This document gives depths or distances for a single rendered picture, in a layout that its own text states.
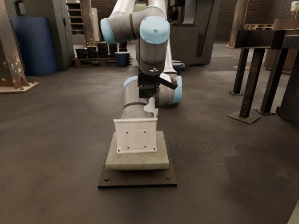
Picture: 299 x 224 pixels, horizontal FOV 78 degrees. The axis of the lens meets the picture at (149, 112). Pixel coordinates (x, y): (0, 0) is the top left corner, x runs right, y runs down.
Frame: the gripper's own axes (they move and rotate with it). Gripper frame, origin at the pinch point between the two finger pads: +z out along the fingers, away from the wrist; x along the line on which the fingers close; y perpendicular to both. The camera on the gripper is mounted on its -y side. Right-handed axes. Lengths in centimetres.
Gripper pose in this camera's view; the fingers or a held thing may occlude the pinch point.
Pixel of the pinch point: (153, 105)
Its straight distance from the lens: 83.8
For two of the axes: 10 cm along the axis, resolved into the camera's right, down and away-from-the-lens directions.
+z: -0.5, 6.5, 7.6
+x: 1.3, 7.6, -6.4
